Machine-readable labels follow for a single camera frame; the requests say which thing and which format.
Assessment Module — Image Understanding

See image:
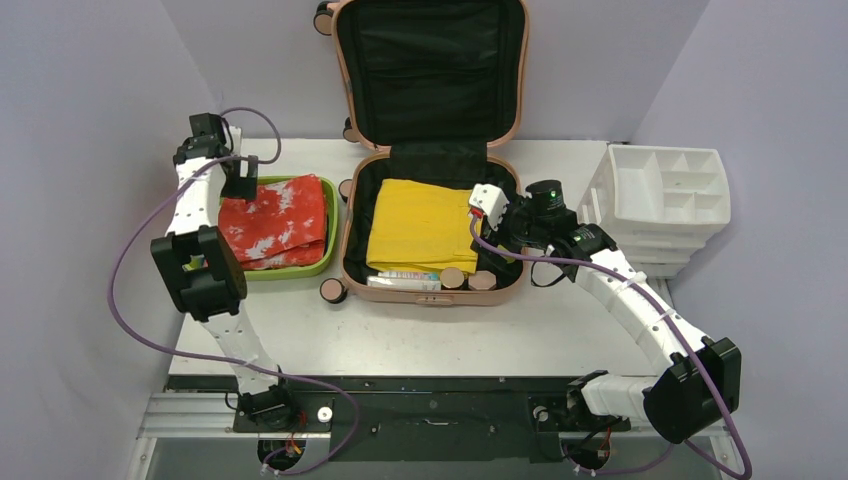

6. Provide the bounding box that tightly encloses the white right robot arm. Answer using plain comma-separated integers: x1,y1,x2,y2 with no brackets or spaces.
468,180,741,444

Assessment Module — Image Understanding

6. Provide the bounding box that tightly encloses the white toothpaste box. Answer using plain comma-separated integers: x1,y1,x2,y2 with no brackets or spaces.
366,270,442,291

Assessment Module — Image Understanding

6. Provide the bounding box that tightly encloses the pink hard-shell suitcase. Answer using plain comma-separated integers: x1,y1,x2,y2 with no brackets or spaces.
313,1,529,306

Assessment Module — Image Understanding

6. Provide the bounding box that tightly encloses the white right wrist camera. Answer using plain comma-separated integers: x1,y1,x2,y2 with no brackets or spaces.
468,184,509,231

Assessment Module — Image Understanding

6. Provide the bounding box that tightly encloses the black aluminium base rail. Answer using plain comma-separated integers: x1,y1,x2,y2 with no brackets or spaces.
137,374,733,480

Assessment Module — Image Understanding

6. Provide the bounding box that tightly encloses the yellow box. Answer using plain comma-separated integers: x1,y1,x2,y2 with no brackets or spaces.
365,179,478,274

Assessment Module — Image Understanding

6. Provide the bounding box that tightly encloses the octagonal pink jar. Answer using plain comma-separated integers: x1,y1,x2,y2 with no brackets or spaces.
467,270,497,291

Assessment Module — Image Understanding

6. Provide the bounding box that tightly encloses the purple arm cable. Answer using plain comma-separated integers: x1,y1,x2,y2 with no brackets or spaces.
107,107,362,478
468,218,754,480

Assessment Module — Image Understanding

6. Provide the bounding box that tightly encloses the white plastic drawer organizer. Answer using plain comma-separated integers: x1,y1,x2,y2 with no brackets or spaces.
576,144,731,279

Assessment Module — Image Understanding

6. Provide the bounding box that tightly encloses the red snack bag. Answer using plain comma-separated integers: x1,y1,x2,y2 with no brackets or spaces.
218,175,327,271

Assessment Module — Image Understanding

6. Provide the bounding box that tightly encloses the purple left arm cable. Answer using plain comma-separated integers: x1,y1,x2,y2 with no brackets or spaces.
107,107,362,478

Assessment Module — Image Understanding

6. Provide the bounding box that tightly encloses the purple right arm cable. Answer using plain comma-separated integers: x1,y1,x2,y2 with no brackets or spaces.
468,218,754,480

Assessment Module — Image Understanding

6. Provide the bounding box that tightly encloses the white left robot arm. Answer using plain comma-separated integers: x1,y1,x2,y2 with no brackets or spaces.
150,113,299,430

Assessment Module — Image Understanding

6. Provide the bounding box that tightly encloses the green plastic tray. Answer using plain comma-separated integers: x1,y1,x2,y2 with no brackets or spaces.
185,174,340,283

